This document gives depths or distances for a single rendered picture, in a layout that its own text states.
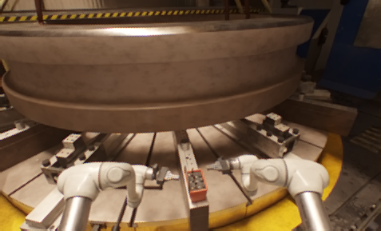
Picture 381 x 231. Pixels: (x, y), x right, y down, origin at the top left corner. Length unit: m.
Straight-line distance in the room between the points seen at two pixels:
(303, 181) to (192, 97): 1.20
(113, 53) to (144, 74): 0.31
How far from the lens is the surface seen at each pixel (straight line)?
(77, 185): 1.00
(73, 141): 2.12
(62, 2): 4.48
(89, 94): 2.06
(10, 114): 3.92
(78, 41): 1.78
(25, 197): 2.62
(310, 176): 1.02
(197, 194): 1.44
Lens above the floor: 1.90
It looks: 28 degrees down
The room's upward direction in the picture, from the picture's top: 1 degrees counter-clockwise
